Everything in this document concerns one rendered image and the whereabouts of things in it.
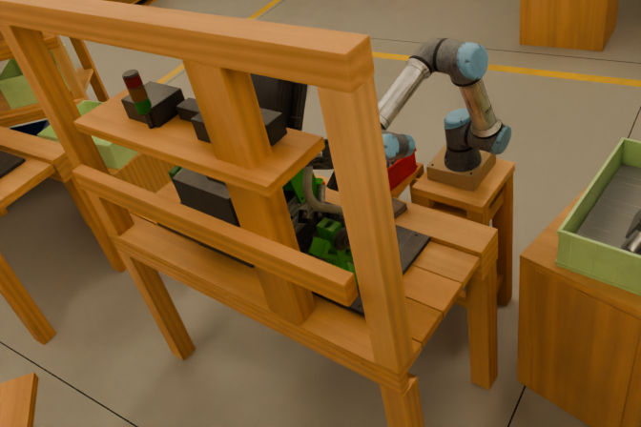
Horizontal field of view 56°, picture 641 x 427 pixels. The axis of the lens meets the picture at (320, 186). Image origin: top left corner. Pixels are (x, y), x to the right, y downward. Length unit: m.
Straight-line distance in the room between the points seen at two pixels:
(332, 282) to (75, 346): 2.29
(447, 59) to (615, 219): 0.87
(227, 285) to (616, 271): 1.35
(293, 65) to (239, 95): 0.28
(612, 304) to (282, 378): 1.57
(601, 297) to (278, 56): 1.43
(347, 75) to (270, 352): 2.17
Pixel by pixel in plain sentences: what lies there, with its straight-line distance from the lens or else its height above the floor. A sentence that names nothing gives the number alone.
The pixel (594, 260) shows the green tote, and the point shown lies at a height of 0.88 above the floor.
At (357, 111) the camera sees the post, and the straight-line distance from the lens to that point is 1.29.
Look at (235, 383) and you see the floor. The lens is 3.15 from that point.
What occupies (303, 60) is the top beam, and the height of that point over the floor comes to 1.91.
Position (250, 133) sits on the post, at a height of 1.64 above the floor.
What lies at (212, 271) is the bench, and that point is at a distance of 2.40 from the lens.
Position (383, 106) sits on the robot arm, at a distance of 2.03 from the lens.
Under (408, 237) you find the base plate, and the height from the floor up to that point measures 0.90.
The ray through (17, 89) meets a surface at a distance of 4.70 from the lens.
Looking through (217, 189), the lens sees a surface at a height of 1.24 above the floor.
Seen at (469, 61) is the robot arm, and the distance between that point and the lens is 2.06.
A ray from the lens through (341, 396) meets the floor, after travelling 2.97.
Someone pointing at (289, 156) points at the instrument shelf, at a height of 1.54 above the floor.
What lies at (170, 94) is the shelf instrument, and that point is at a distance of 2.01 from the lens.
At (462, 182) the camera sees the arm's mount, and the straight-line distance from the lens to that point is 2.54.
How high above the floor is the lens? 2.46
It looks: 37 degrees down
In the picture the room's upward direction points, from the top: 13 degrees counter-clockwise
